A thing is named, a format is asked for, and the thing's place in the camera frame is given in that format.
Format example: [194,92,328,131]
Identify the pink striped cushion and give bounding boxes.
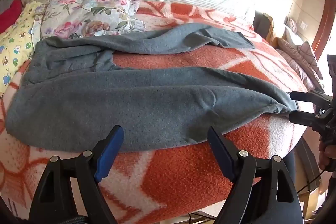
[277,36,325,94]

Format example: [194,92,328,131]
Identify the orange and white blanket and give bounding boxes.
[0,1,315,217]

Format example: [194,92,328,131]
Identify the dark chair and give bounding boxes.
[253,11,271,42]

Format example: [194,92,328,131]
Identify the red cloth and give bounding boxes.
[0,0,24,28]

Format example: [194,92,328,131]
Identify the red wooden door frame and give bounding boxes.
[310,0,334,62]

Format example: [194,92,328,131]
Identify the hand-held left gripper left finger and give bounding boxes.
[28,125,124,224]

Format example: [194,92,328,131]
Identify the person's right hand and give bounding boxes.
[318,134,336,172]

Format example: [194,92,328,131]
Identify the grey pants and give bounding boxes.
[6,25,297,153]

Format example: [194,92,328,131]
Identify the floral pillow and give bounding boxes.
[39,0,146,39]

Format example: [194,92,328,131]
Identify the white cushion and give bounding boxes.
[283,18,305,46]

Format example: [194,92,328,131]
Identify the yellow cartoon print pillow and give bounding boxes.
[0,0,44,98]

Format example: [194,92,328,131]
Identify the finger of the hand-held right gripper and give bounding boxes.
[290,91,332,107]
[285,110,326,130]

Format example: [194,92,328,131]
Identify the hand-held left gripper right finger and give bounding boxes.
[207,126,305,224]

